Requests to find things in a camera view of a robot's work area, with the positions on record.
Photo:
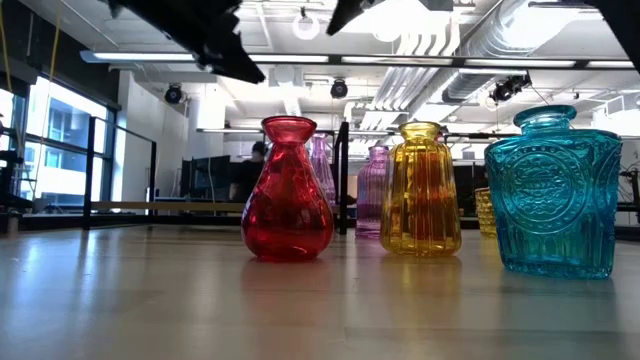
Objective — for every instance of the background robot rig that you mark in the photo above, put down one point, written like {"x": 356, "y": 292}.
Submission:
{"x": 634, "y": 200}

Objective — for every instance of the long linear ceiling light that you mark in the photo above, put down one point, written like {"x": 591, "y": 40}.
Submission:
{"x": 300, "y": 58}

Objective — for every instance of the yellow diamond-textured glass vase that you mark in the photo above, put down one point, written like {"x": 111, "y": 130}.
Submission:
{"x": 484, "y": 212}

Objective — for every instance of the black metal rack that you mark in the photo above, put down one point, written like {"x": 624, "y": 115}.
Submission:
{"x": 10, "y": 200}

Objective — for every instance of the black ceiling spotlight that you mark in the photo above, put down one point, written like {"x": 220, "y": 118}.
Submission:
{"x": 507, "y": 89}
{"x": 339, "y": 90}
{"x": 173, "y": 95}

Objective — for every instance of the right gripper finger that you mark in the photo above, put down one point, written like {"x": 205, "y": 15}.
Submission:
{"x": 350, "y": 10}

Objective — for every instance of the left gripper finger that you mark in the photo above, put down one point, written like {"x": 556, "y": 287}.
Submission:
{"x": 240, "y": 67}

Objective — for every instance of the silver ventilation duct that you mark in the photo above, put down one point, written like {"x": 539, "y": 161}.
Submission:
{"x": 500, "y": 40}

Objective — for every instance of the large window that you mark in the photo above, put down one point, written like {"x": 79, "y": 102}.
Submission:
{"x": 65, "y": 125}

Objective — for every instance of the person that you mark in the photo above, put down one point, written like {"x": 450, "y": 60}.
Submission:
{"x": 247, "y": 175}

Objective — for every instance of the red teardrop glass vase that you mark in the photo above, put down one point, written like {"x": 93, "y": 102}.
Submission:
{"x": 287, "y": 210}

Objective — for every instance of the pink ribbed cylindrical glass vase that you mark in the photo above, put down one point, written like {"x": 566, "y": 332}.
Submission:
{"x": 370, "y": 195}

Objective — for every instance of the teal embossed glass vase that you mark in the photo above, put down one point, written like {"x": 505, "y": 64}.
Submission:
{"x": 550, "y": 200}

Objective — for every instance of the purple tall teardrop glass vase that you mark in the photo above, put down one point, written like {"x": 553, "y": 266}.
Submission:
{"x": 324, "y": 175}

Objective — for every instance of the yellow ribbed glass vase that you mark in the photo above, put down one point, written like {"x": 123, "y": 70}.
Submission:
{"x": 420, "y": 210}

